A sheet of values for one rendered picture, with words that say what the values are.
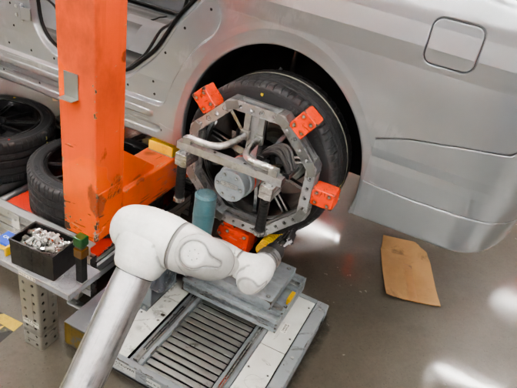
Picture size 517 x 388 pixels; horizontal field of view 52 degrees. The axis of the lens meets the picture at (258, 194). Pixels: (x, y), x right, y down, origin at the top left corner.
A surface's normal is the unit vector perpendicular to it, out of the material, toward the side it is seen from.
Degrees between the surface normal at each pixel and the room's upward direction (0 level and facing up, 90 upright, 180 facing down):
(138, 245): 56
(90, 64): 90
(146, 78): 90
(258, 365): 0
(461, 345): 0
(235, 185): 90
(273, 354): 0
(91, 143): 90
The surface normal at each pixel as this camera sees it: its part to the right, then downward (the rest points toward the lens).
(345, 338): 0.15, -0.84
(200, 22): -0.43, 0.41
